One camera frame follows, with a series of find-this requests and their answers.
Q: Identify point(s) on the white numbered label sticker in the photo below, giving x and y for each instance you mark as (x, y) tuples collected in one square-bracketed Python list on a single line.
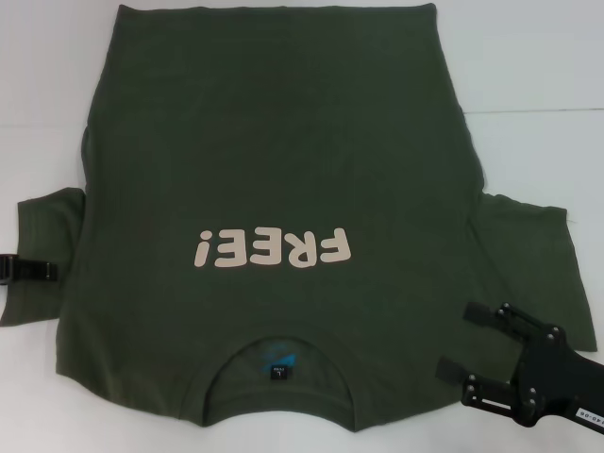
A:
[(591, 412)]

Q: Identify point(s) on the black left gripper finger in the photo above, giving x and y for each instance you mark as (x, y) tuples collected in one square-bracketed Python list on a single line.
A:
[(35, 272)]

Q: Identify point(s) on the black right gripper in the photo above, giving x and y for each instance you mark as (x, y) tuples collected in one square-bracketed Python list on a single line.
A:
[(549, 373)]

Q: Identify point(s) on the dark green FREE t-shirt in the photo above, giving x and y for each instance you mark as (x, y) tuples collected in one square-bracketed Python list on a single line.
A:
[(283, 165)]

